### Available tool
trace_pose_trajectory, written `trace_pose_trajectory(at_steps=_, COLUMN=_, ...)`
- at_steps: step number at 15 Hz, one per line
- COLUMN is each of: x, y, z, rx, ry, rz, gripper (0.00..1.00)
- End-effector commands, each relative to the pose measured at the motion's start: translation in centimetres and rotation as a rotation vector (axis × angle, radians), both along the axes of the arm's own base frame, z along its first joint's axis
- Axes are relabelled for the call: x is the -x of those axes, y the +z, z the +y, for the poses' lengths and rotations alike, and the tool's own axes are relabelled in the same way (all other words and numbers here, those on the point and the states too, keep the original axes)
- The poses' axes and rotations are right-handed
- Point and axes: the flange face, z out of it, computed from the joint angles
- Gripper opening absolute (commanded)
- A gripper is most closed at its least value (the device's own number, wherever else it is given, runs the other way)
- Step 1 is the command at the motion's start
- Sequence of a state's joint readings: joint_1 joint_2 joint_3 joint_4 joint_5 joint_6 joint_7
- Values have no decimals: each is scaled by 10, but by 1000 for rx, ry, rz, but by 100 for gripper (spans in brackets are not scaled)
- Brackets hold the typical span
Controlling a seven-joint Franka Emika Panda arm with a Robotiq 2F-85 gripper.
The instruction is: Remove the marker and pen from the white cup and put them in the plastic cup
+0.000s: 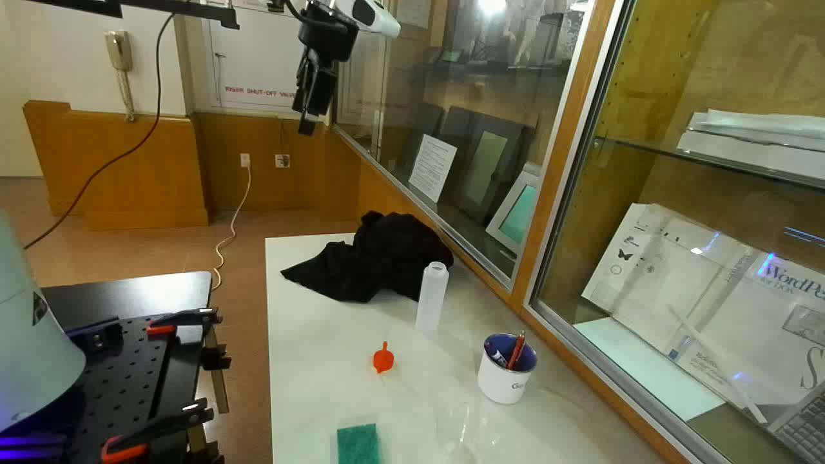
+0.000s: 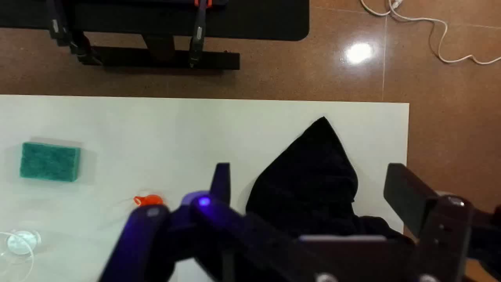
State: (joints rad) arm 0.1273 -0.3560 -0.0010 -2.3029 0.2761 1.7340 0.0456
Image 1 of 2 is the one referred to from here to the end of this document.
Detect stacked white papers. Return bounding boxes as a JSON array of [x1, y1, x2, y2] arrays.
[[677, 109, 825, 181]]

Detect orange small funnel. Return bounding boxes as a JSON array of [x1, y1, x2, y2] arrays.
[[370, 342, 393, 374]]

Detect clear plastic cup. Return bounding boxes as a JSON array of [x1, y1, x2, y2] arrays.
[[433, 389, 481, 464]]

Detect white paper sign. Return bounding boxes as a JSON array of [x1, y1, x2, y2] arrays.
[[410, 135, 455, 202]]

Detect white power cord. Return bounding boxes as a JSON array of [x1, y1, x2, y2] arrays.
[[209, 153, 255, 293]]

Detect white cup blue inside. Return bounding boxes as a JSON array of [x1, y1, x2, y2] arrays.
[[477, 332, 535, 404]]

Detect black perforated breadboard table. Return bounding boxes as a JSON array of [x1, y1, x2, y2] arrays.
[[0, 270, 224, 464]]

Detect black cloth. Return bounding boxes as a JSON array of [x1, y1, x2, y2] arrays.
[[281, 211, 454, 304]]

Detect open white booklet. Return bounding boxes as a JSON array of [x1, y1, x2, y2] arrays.
[[583, 204, 825, 409]]

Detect red handled clamp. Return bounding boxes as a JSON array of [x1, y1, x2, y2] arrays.
[[142, 307, 224, 342]]

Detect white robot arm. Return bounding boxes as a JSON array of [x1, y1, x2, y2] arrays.
[[0, 0, 398, 430]]

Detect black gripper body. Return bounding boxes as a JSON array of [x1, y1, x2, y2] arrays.
[[291, 5, 358, 135]]

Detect black cable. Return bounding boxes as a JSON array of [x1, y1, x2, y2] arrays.
[[23, 7, 177, 253]]

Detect orange handled clamp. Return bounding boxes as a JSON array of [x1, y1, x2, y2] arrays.
[[97, 399, 214, 464]]

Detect red pen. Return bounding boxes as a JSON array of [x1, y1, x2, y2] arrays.
[[504, 336, 526, 372]]

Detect wall telephone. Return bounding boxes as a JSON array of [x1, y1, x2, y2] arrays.
[[104, 30, 137, 121]]

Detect green sponge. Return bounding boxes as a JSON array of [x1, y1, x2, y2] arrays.
[[334, 423, 382, 464]]

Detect white plastic bottle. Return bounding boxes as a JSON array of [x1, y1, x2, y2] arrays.
[[414, 260, 449, 332]]

